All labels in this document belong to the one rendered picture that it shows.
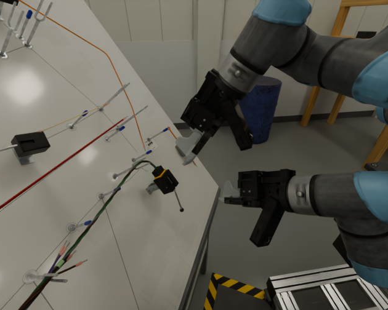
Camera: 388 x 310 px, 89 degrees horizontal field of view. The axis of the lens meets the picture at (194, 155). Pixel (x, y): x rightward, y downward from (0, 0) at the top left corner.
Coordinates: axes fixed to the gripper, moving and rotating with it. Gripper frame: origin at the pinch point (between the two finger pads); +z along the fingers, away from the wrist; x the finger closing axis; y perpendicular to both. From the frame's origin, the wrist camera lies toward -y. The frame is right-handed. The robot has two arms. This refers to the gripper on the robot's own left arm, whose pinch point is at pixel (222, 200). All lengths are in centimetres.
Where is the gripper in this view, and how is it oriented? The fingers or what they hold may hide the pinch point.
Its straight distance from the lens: 56.5
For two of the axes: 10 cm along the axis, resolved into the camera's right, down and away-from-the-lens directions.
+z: -6.0, 1.4, 7.9
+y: 0.3, -9.8, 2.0
